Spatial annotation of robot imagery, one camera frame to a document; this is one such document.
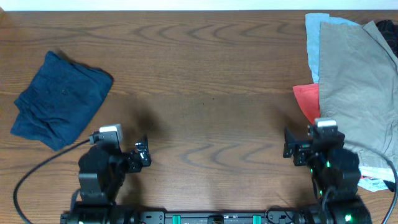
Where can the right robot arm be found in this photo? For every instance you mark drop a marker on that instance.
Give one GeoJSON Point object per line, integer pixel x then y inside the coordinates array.
{"type": "Point", "coordinates": [335, 176]}

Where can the khaki grey shorts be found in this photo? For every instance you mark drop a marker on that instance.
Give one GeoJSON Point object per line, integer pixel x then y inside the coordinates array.
{"type": "Point", "coordinates": [358, 89]}

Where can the black printed garment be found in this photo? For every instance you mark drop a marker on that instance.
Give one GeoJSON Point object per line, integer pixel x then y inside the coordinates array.
{"type": "Point", "coordinates": [389, 31]}

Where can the folded navy blue garment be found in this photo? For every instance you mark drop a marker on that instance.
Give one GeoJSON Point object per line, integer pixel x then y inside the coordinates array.
{"type": "Point", "coordinates": [60, 101]}

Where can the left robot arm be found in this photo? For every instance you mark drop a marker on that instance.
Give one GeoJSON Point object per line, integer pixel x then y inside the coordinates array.
{"type": "Point", "coordinates": [102, 173]}

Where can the white printed garment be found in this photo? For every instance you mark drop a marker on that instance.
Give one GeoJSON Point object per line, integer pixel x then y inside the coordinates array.
{"type": "Point", "coordinates": [376, 179]}

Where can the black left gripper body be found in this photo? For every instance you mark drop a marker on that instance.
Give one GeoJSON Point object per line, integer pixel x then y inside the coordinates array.
{"type": "Point", "coordinates": [133, 165]}

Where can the light blue shirt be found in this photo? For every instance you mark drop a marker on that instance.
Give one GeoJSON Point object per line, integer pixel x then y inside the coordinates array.
{"type": "Point", "coordinates": [312, 25]}

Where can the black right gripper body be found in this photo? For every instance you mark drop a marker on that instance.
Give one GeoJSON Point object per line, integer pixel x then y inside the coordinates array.
{"type": "Point", "coordinates": [301, 157]}

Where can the red orange cloth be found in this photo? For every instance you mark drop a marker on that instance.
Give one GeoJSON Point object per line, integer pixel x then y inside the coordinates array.
{"type": "Point", "coordinates": [307, 97]}

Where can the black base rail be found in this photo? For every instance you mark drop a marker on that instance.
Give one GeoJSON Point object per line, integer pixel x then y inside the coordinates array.
{"type": "Point", "coordinates": [275, 215]}

